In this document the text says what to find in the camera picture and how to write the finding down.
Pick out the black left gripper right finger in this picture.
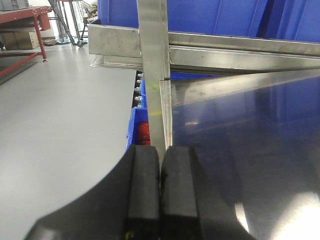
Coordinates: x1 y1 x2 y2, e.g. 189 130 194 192
160 146 254 240

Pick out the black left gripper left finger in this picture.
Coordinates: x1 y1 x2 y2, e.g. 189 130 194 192
25 144 160 240

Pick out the red object in bin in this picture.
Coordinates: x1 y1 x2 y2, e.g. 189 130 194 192
137 121 151 146

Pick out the blue bin below shelf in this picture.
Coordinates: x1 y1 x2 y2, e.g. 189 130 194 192
125 71 221 153

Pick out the stainless steel shelf rack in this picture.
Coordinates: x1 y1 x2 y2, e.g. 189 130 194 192
87 0 320 240

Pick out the blue bin on upper shelf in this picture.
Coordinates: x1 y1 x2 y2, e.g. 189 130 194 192
97 0 320 43

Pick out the cardboard box under table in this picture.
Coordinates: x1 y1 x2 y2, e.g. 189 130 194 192
0 32 40 50

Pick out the wheeled metal cart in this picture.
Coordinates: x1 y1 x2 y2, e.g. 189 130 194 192
48 0 98 48

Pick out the red metal conveyor table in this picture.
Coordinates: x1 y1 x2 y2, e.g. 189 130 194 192
0 6 52 79

